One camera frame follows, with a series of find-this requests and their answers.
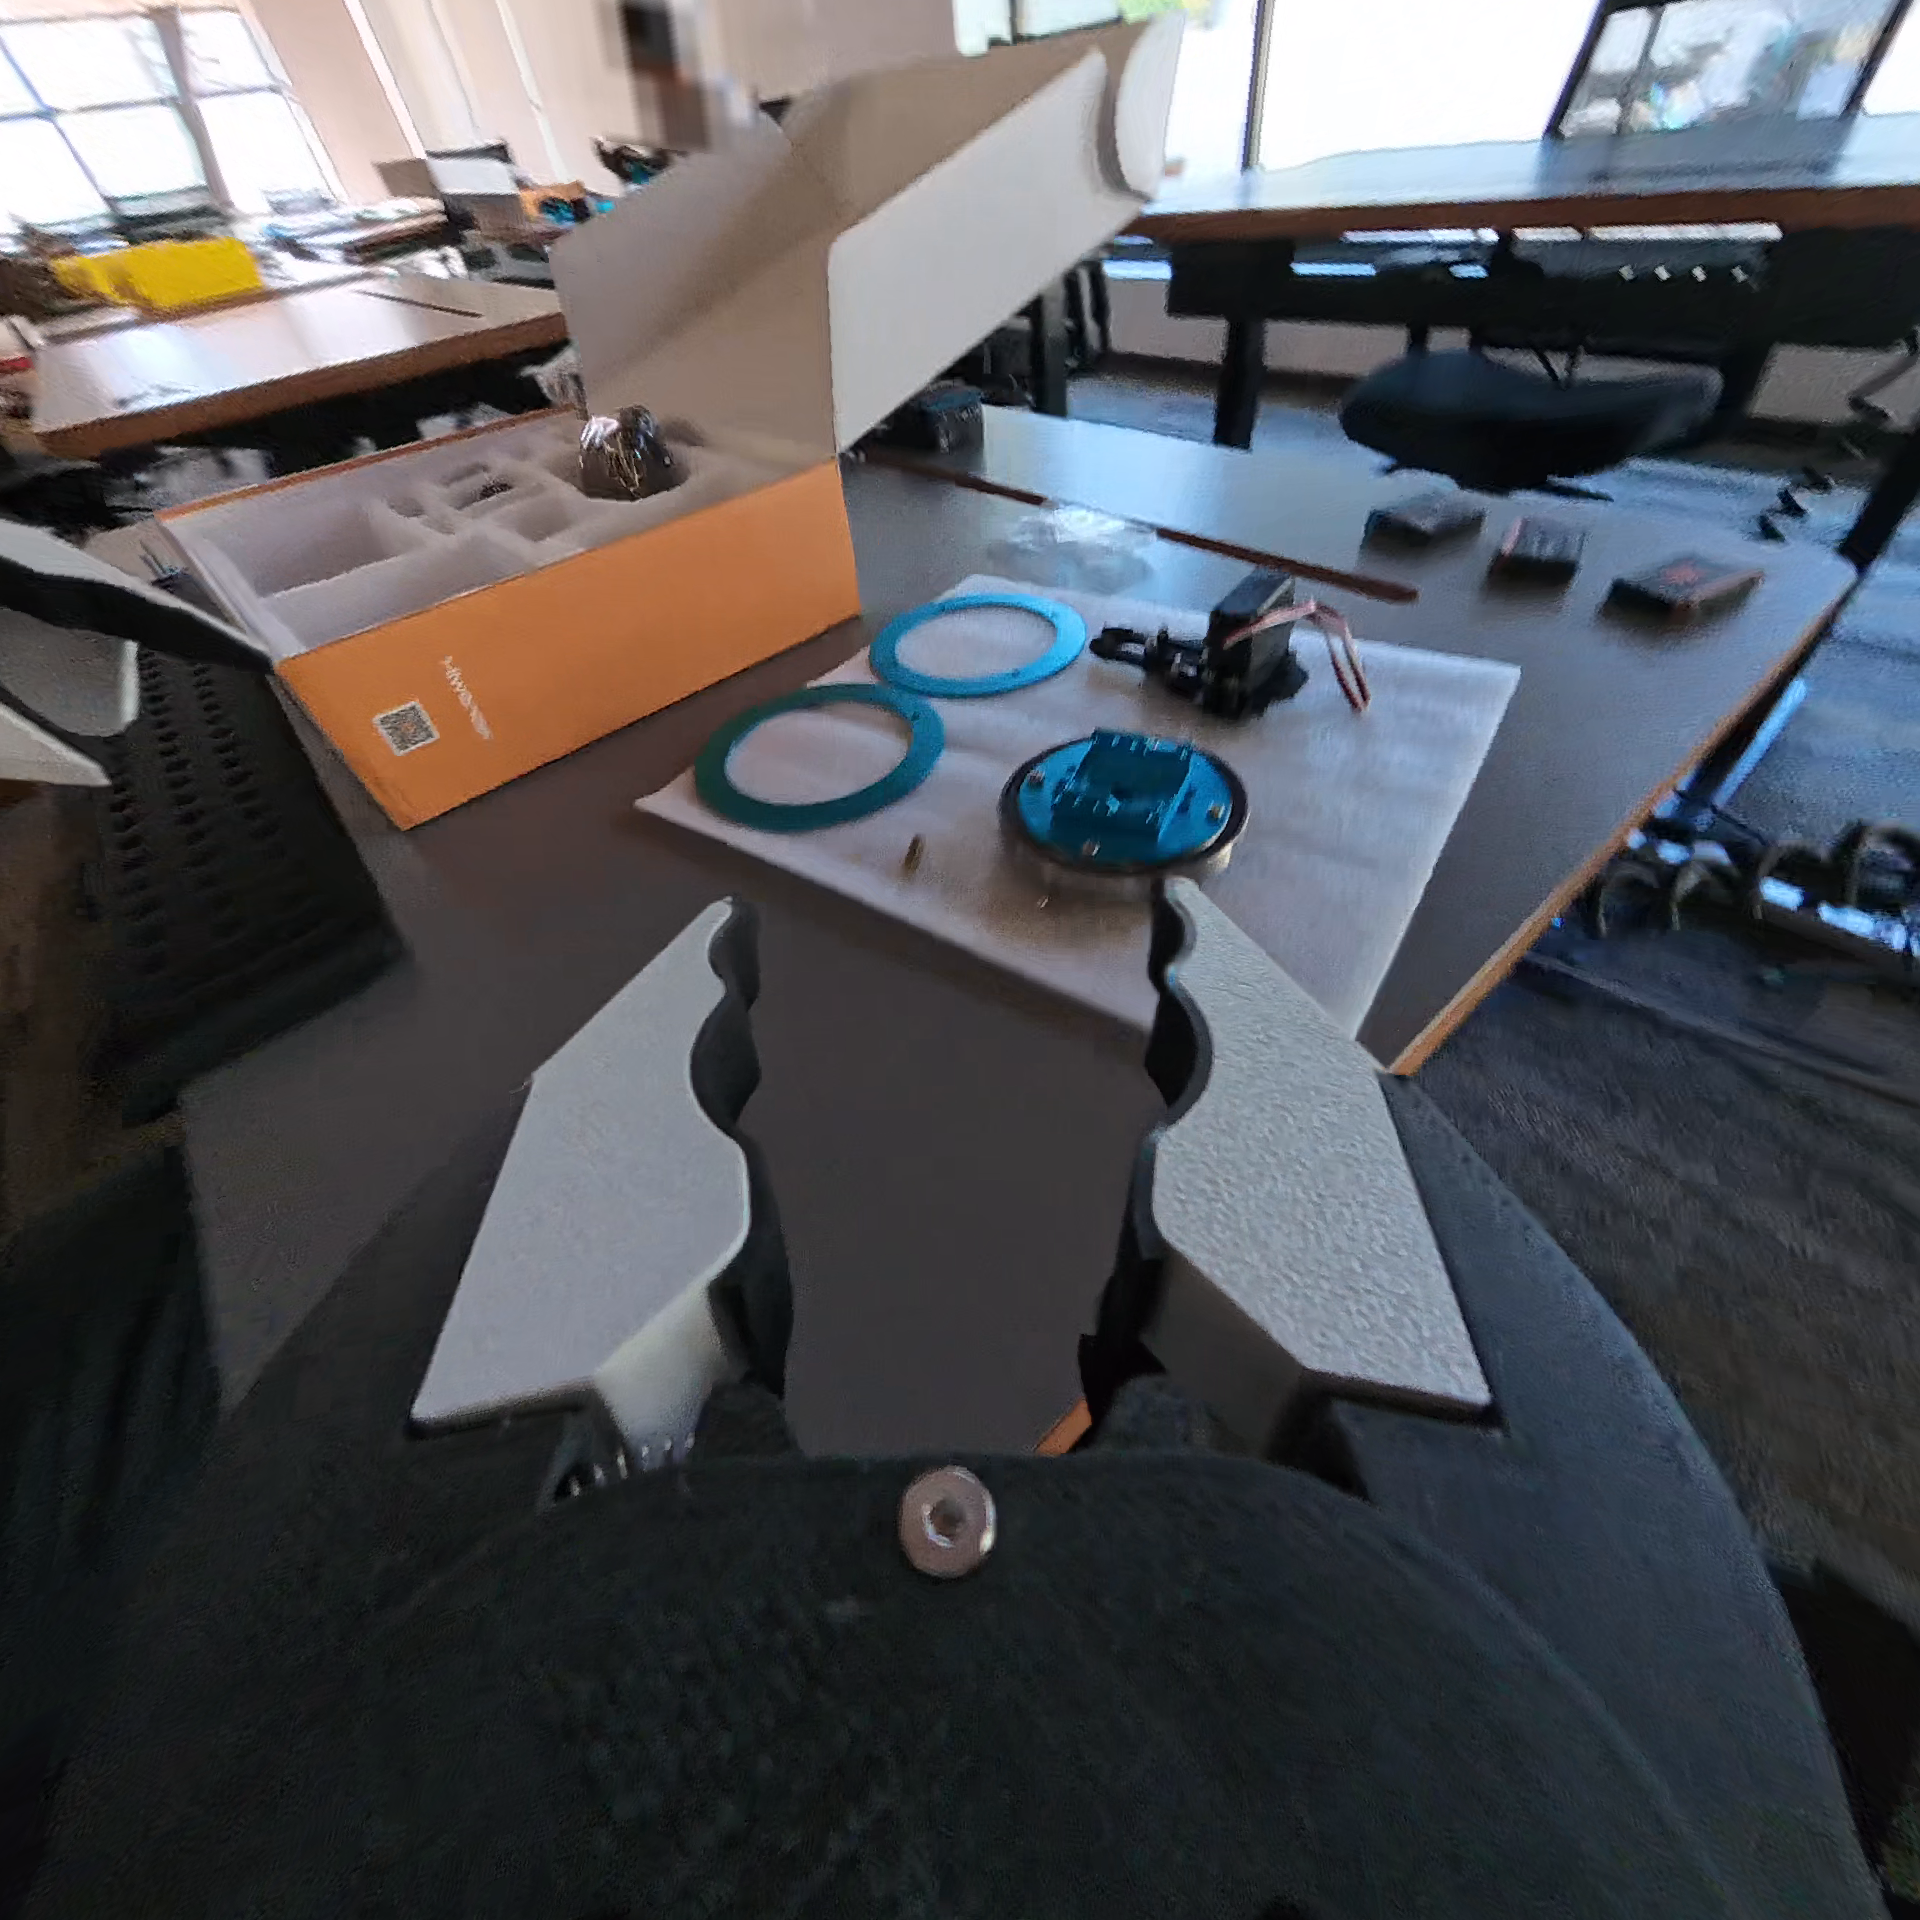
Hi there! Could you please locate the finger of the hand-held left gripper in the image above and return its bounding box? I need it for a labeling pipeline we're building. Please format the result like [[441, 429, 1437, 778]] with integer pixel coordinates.
[[0, 607, 144, 788], [0, 517, 278, 675]]

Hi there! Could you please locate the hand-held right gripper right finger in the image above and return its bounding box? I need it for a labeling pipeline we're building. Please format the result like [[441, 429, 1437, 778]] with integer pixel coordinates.
[[1079, 875, 1496, 1454]]

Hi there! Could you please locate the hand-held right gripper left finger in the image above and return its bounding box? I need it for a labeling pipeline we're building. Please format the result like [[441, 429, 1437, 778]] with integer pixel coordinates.
[[409, 896, 797, 1454]]

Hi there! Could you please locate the blue round bearing base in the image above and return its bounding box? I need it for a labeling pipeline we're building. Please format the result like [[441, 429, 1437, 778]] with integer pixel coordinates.
[[999, 727, 1249, 904]]

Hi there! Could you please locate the blue metal ring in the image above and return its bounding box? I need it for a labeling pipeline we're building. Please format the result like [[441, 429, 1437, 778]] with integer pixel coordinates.
[[865, 591, 1088, 701], [692, 680, 945, 834]]

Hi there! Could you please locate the dark desk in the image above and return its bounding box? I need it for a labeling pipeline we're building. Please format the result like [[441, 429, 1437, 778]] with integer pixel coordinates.
[[180, 404, 1863, 1455], [1132, 141, 1920, 453], [29, 275, 571, 459]]

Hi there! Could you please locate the black perforated chair back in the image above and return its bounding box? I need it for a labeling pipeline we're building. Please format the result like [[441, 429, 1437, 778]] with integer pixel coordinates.
[[89, 637, 406, 1126]]

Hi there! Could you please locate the yellow box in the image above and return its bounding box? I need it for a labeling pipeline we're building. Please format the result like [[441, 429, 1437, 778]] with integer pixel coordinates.
[[52, 237, 272, 308]]

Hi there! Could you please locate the white foam sheet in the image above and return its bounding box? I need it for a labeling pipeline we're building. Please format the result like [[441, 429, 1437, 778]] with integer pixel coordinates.
[[638, 573, 1525, 1037]]

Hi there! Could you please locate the large window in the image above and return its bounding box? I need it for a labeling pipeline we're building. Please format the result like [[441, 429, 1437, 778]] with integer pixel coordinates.
[[0, 7, 337, 227], [1246, 0, 1920, 167]]

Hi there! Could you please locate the orange white cardboard box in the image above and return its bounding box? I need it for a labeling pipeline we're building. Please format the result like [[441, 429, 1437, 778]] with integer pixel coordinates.
[[157, 16, 1185, 834]]

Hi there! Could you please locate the shiny foil bag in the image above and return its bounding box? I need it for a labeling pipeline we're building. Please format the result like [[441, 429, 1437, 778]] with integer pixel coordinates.
[[575, 404, 692, 504]]

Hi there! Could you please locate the black servo claw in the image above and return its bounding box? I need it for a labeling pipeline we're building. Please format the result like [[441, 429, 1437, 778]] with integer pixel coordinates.
[[1089, 567, 1374, 724]]

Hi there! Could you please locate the clear plastic bag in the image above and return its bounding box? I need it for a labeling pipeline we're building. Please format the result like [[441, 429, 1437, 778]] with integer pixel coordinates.
[[990, 503, 1163, 595]]

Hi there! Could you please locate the black office chair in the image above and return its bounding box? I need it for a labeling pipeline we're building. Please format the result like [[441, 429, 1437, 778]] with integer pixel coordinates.
[[1340, 348, 1727, 496]]

